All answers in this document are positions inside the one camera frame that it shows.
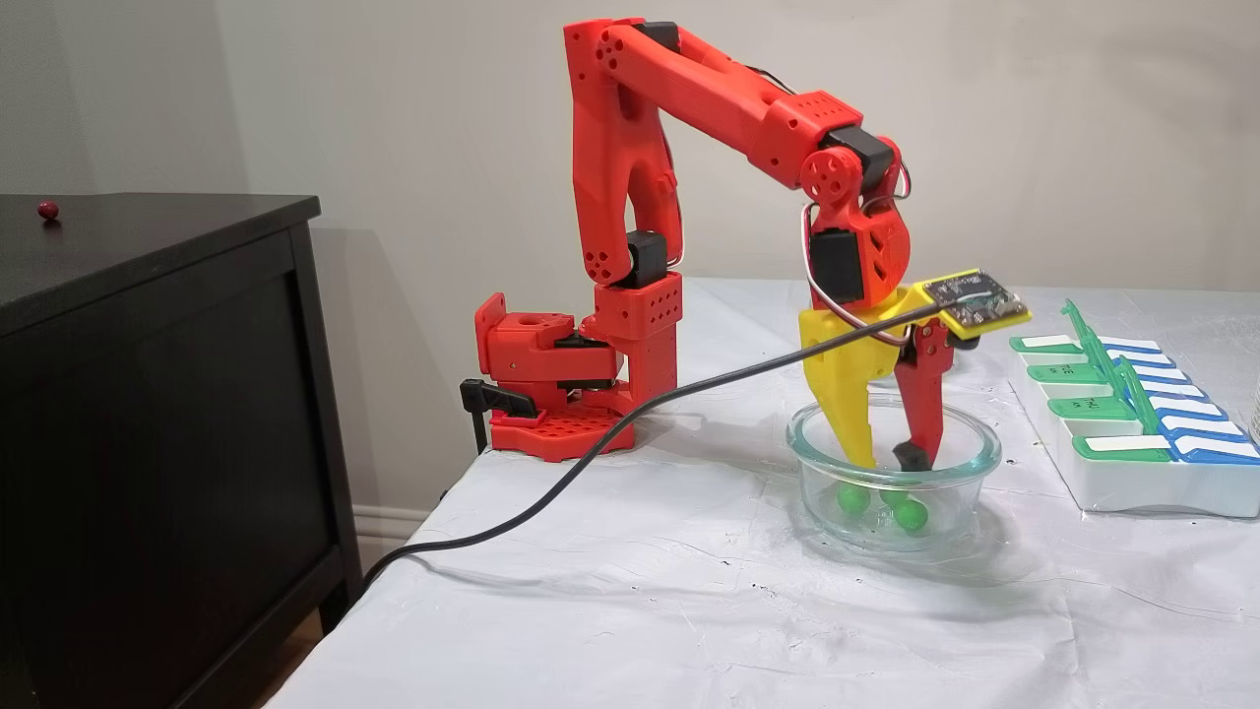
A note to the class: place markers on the green candy ball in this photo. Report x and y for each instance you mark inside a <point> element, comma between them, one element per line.
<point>911,515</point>
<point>852,500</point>
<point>892,496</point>

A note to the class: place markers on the weekly pill organizer box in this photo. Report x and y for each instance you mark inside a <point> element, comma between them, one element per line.
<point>1132,483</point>

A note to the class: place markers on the small clear glass bowl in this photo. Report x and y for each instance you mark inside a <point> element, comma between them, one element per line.
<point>883,376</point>

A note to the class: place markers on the large clear glass bowl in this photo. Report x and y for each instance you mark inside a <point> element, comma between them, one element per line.
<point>970,463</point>

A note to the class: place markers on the white plastic table cover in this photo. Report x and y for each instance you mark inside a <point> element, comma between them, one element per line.
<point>640,611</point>

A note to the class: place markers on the black table clamp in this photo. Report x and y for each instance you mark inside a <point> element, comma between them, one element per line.
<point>492,397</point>

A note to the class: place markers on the black wooden cabinet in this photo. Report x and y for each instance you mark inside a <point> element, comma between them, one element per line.
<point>148,443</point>

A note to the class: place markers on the red candy ball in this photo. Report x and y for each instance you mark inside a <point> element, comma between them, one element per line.
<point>48,210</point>

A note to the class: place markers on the camera board on yellow mount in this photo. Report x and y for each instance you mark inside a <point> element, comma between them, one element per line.
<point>975,300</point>

